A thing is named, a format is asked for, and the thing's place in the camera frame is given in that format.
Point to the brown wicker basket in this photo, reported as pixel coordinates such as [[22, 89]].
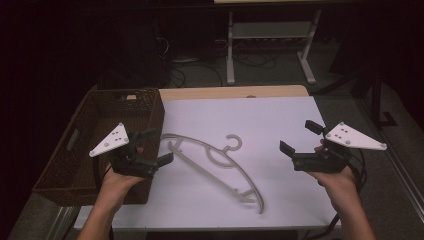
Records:
[[83, 156]]

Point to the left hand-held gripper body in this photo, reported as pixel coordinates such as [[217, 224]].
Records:
[[133, 166]]

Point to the white table mat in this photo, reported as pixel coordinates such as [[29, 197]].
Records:
[[253, 120]]

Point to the white metal desk frame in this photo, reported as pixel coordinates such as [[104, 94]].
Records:
[[270, 30]]

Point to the person's right hand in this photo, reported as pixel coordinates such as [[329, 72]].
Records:
[[340, 182]]

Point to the grey plastic clothes hanger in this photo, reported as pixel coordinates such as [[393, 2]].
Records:
[[220, 156]]

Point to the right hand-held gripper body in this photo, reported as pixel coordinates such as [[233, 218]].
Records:
[[320, 162]]

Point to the person's left hand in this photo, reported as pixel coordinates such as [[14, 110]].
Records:
[[117, 185]]

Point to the black metal stand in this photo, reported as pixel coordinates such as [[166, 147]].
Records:
[[376, 100]]

